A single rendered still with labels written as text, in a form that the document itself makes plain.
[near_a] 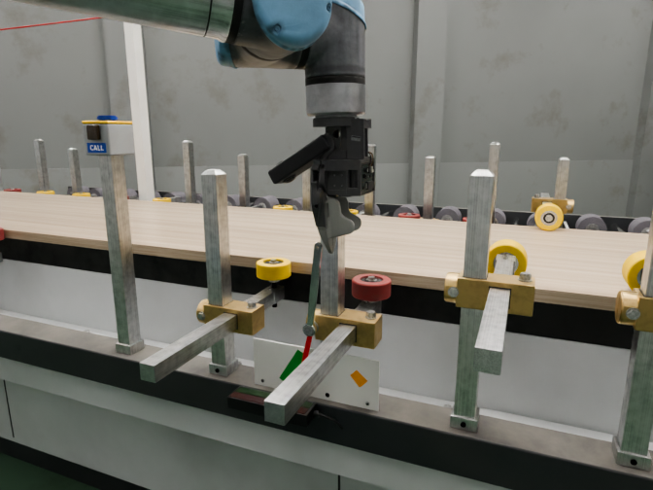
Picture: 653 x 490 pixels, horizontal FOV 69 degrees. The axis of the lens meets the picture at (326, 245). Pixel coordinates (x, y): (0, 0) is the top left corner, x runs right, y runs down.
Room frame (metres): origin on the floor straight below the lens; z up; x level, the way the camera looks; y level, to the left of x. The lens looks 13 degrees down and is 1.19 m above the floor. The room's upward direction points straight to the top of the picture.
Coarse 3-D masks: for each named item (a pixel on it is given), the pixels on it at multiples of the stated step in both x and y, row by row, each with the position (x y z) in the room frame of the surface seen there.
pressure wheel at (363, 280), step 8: (352, 280) 0.93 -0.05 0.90; (360, 280) 0.92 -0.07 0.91; (368, 280) 0.92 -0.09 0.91; (376, 280) 0.93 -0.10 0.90; (384, 280) 0.92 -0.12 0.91; (352, 288) 0.92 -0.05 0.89; (360, 288) 0.90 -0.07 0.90; (368, 288) 0.89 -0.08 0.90; (376, 288) 0.89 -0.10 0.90; (384, 288) 0.90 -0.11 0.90; (360, 296) 0.90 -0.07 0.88; (368, 296) 0.89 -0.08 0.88; (376, 296) 0.89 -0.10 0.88; (384, 296) 0.90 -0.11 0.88
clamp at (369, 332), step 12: (348, 312) 0.84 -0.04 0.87; (360, 312) 0.84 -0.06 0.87; (324, 324) 0.82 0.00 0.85; (336, 324) 0.81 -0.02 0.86; (348, 324) 0.80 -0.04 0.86; (360, 324) 0.80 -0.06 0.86; (372, 324) 0.79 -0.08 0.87; (324, 336) 0.82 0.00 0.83; (360, 336) 0.80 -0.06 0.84; (372, 336) 0.79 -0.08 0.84; (372, 348) 0.79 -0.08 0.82
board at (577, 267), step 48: (0, 192) 2.43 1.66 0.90; (48, 240) 1.41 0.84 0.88; (96, 240) 1.33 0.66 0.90; (144, 240) 1.32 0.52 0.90; (192, 240) 1.32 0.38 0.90; (240, 240) 1.32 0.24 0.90; (288, 240) 1.32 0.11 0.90; (384, 240) 1.32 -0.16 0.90; (432, 240) 1.32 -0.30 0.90; (528, 240) 1.32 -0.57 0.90; (576, 240) 1.32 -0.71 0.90; (624, 240) 1.32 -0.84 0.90; (432, 288) 0.97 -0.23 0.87; (576, 288) 0.89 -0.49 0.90; (624, 288) 0.89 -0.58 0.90
